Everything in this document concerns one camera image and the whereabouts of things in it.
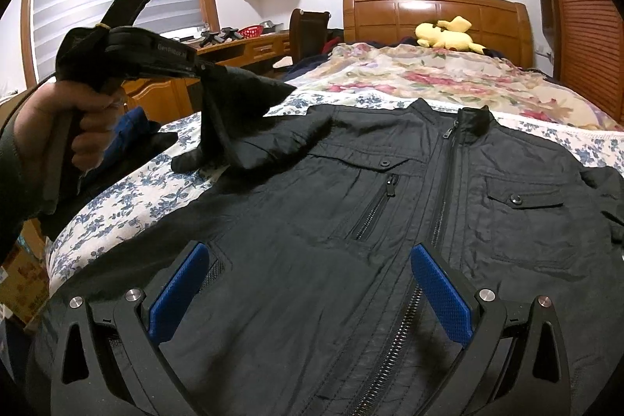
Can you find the red basket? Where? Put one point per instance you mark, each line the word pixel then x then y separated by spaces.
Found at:
pixel 252 31

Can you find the navy blue garment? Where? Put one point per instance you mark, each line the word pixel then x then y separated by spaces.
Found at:
pixel 138 139

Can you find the yellow plush toy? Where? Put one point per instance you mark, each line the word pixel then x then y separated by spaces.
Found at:
pixel 451 35

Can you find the wooden headboard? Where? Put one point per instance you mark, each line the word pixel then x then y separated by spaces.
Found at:
pixel 500 25

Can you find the wooden louvered wardrobe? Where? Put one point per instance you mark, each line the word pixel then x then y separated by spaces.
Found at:
pixel 586 40

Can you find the black zip jacket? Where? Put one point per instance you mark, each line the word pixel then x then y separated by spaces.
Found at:
pixel 311 307

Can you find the red floral beige quilt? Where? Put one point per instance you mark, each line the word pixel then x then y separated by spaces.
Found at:
pixel 463 78

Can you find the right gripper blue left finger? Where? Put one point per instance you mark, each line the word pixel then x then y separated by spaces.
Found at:
pixel 109 359

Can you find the dark wooden chair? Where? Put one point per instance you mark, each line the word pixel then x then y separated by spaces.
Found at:
pixel 307 33

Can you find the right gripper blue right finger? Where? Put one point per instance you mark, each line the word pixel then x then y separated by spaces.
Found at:
pixel 513 359

